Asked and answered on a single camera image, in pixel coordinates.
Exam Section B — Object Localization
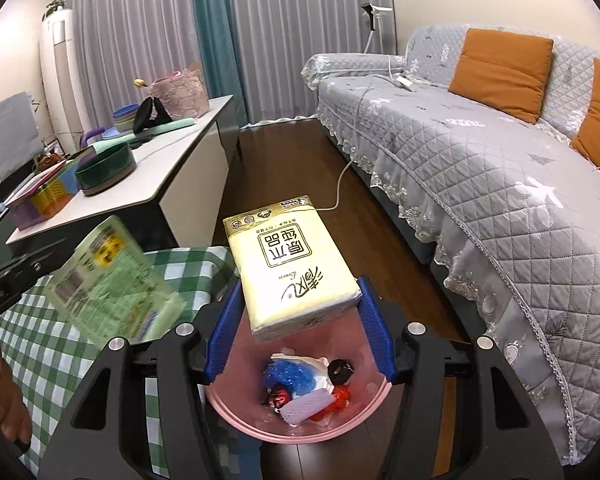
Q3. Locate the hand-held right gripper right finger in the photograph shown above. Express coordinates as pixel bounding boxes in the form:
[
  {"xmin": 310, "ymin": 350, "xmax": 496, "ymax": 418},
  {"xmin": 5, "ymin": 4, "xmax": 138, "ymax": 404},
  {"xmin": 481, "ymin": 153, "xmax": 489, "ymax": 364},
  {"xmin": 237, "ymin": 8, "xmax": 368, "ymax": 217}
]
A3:
[{"xmin": 355, "ymin": 275, "xmax": 566, "ymax": 480}]

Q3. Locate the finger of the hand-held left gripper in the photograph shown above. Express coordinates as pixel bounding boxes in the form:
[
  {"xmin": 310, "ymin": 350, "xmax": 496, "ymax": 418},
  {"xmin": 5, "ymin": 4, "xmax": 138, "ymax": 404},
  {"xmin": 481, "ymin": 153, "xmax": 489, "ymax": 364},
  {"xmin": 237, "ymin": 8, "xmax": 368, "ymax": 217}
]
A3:
[{"xmin": 7, "ymin": 238, "xmax": 72, "ymax": 288}]

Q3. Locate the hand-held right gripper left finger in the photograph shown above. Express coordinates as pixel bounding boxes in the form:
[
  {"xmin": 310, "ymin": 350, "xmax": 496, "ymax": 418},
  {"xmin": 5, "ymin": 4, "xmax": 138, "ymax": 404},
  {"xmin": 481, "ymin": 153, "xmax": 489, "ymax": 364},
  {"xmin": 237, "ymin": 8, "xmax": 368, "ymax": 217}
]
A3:
[{"xmin": 37, "ymin": 280, "xmax": 246, "ymax": 480}]

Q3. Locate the green wet wipes packet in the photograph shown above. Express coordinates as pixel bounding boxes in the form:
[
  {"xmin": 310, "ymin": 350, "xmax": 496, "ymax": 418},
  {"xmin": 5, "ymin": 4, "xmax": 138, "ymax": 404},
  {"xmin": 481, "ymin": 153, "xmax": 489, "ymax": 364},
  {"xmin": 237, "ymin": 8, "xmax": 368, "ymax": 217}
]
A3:
[{"xmin": 44, "ymin": 214, "xmax": 189, "ymax": 346}]

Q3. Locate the blue plastic bag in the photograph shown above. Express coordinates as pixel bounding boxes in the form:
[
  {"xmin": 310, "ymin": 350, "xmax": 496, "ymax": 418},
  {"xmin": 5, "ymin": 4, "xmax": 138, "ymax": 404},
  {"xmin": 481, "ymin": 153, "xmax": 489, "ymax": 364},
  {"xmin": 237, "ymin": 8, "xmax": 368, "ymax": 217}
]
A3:
[{"xmin": 263, "ymin": 359, "xmax": 314, "ymax": 391}]

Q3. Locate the pink plastic bin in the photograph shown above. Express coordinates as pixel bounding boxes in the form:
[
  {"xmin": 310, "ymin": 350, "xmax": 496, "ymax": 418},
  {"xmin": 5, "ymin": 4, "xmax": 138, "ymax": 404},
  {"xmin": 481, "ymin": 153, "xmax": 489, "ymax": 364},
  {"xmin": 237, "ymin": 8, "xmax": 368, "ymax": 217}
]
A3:
[{"xmin": 202, "ymin": 304, "xmax": 394, "ymax": 445}]

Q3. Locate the black and red wrapper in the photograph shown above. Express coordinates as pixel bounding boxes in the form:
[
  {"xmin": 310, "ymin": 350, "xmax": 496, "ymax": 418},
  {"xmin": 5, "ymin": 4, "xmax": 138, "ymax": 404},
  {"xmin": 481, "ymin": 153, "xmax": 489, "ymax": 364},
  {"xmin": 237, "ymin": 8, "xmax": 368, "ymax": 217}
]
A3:
[{"xmin": 263, "ymin": 384, "xmax": 292, "ymax": 411}]

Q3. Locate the yellow tissue pack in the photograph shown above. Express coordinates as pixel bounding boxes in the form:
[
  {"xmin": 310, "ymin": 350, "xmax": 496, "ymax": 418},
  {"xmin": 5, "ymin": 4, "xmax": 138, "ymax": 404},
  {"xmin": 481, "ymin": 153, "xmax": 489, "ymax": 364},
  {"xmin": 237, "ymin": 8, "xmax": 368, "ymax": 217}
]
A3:
[{"xmin": 222, "ymin": 193, "xmax": 362, "ymax": 345}]

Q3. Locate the white foam net sleeve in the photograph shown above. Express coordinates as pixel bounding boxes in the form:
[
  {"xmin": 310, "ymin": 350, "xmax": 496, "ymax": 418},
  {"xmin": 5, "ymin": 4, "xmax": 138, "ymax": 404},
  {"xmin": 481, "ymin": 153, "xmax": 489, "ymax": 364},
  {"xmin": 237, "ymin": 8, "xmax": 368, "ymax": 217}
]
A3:
[{"xmin": 279, "ymin": 385, "xmax": 334, "ymax": 426}]

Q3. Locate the person's left hand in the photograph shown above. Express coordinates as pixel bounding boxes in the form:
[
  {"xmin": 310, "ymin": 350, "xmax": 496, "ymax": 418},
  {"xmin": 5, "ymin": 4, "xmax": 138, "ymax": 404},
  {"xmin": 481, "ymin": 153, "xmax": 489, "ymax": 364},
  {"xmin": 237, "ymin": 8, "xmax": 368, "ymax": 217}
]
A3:
[{"xmin": 0, "ymin": 332, "xmax": 33, "ymax": 454}]

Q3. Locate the colourful tin box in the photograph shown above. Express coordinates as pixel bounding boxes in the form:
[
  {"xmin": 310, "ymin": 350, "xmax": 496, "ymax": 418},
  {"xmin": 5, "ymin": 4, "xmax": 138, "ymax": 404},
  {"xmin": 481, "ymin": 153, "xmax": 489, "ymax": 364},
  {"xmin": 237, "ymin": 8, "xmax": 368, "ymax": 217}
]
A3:
[{"xmin": 4, "ymin": 157, "xmax": 89, "ymax": 232}]

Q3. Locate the green checkered tablecloth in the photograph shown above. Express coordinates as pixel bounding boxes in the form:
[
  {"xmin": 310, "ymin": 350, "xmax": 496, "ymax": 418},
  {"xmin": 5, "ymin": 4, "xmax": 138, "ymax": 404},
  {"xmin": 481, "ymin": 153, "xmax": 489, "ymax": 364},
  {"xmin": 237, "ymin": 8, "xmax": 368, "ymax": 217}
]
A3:
[{"xmin": 0, "ymin": 245, "xmax": 241, "ymax": 480}]

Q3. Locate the dark green round container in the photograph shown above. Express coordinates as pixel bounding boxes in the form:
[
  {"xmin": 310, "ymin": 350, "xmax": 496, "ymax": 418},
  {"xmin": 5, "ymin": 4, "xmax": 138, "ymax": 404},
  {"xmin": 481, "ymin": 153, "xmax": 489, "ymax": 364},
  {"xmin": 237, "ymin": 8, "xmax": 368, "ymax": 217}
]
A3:
[{"xmin": 74, "ymin": 141, "xmax": 138, "ymax": 197}]

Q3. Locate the grey deer-print television cover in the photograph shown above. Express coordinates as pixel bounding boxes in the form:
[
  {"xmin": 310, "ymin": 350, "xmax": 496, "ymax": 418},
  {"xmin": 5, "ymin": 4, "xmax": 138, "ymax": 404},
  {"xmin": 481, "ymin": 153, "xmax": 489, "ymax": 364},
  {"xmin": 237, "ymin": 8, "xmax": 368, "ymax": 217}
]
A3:
[{"xmin": 0, "ymin": 90, "xmax": 44, "ymax": 191}]

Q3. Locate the grey quilted sofa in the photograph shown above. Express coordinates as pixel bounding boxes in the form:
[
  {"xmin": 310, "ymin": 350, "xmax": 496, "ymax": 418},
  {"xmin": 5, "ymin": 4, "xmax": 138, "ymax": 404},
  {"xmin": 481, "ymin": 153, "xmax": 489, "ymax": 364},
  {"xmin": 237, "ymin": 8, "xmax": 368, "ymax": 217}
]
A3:
[{"xmin": 299, "ymin": 22, "xmax": 600, "ymax": 466}]

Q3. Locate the stack of coloured bowls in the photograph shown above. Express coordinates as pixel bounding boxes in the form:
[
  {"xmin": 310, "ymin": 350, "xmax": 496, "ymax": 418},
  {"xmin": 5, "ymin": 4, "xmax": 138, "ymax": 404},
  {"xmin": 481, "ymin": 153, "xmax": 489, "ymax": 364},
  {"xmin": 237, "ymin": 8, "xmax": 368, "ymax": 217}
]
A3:
[{"xmin": 111, "ymin": 103, "xmax": 141, "ymax": 131}]

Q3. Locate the white-topped coffee table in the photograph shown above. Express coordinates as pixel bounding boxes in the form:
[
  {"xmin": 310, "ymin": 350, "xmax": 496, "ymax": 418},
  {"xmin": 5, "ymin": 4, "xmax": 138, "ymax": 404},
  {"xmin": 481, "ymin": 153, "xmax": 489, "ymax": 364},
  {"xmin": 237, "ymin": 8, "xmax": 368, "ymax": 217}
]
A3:
[{"xmin": 5, "ymin": 94, "xmax": 244, "ymax": 261}]

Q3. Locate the mint green tray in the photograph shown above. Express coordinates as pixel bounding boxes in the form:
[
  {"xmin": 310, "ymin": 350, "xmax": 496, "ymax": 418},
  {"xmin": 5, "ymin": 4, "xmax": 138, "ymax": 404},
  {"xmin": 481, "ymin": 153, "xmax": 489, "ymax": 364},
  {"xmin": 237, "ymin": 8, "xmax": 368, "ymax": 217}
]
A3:
[{"xmin": 92, "ymin": 117, "xmax": 197, "ymax": 154}]

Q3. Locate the white standing air conditioner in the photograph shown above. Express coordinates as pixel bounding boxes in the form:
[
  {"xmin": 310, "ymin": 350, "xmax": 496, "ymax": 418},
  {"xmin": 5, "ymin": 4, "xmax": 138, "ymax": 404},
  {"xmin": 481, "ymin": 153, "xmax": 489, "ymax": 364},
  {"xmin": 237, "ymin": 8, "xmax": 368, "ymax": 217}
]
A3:
[{"xmin": 38, "ymin": 8, "xmax": 96, "ymax": 156}]

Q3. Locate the pink woven basket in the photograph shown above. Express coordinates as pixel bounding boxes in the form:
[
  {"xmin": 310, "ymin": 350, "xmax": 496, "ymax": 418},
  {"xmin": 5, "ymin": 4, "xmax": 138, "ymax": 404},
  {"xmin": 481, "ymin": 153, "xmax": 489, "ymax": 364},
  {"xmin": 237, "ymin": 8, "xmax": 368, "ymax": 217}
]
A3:
[{"xmin": 146, "ymin": 62, "xmax": 211, "ymax": 120}]

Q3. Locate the grey curtain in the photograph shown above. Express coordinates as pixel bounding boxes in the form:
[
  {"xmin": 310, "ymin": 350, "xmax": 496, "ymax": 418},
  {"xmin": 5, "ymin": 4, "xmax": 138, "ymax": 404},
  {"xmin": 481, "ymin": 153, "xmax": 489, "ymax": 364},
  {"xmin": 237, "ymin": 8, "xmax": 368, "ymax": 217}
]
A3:
[
  {"xmin": 62, "ymin": 0, "xmax": 209, "ymax": 136},
  {"xmin": 224, "ymin": 0, "xmax": 401, "ymax": 126}
]

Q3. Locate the green potted plant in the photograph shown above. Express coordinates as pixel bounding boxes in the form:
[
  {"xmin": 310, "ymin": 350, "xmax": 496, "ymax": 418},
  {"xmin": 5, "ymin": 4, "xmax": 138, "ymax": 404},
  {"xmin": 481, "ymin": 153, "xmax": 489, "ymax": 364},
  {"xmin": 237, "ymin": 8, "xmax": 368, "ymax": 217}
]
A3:
[{"xmin": 40, "ymin": 0, "xmax": 70, "ymax": 22}]

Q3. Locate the teal curtain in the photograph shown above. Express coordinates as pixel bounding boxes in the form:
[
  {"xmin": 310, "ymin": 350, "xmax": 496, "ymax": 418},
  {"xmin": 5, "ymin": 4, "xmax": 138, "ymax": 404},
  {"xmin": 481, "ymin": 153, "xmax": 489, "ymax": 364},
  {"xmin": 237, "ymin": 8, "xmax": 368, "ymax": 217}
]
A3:
[{"xmin": 188, "ymin": 0, "xmax": 249, "ymax": 129}]

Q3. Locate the white floor lamp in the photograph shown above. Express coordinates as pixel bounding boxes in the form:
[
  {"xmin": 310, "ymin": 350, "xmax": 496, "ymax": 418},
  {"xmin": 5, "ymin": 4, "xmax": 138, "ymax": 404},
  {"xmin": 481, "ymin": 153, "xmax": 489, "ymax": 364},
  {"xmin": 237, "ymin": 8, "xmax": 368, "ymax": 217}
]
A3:
[{"xmin": 360, "ymin": 2, "xmax": 394, "ymax": 56}]

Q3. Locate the purple curved handle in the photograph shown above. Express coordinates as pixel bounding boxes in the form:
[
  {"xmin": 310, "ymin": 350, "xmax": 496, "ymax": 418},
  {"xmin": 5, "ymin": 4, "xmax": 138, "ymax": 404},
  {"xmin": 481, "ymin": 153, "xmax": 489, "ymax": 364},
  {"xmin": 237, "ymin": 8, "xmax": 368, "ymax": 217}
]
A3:
[{"xmin": 79, "ymin": 127, "xmax": 106, "ymax": 149}]

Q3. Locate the white cable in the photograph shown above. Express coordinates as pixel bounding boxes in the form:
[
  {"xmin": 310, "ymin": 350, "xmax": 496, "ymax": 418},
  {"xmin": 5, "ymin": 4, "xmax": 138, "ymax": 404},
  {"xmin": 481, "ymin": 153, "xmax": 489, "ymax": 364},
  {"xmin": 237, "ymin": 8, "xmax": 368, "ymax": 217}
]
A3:
[{"xmin": 314, "ymin": 52, "xmax": 406, "ymax": 212}]

